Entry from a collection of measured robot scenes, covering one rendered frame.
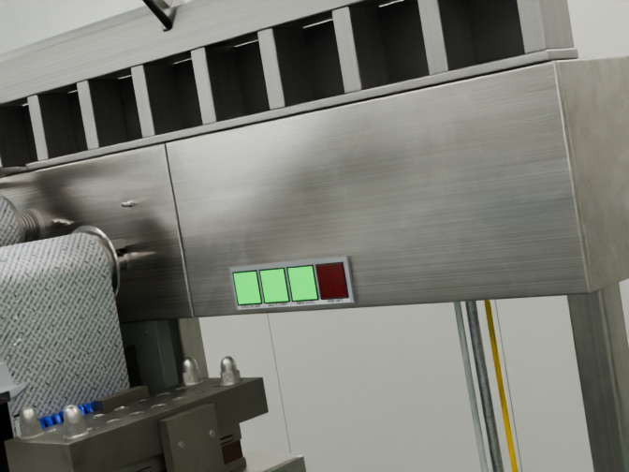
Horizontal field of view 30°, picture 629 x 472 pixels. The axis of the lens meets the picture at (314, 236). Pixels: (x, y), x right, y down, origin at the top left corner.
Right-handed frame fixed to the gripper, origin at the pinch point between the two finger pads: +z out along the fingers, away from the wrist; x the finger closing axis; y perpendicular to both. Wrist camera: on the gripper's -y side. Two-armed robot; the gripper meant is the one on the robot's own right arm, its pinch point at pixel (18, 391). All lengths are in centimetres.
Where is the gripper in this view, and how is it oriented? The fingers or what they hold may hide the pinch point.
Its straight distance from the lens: 189.6
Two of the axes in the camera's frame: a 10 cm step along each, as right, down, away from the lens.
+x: -7.4, 0.9, 6.6
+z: 6.5, -1.4, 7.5
